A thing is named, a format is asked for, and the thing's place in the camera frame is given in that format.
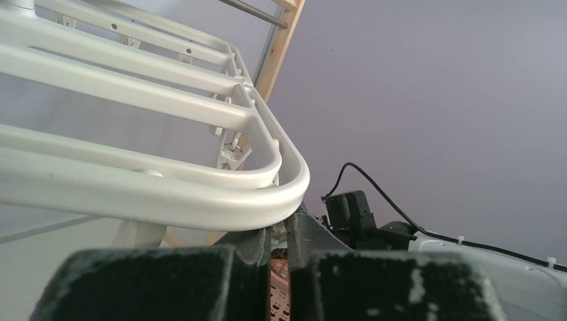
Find wooden drying rack frame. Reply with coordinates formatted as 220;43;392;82
161;0;306;248

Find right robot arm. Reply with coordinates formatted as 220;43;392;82
321;191;566;320

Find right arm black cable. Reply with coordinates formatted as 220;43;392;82
321;162;567;274

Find metal rack rod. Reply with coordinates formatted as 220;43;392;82
219;0;288;29

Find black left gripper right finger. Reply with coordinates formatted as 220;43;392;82
284;207;507;320

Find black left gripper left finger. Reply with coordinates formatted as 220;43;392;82
31;228;271;320

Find pink laundry basket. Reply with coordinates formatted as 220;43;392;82
270;248;290;321

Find white plastic clip hanger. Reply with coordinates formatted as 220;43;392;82
1;1;310;245

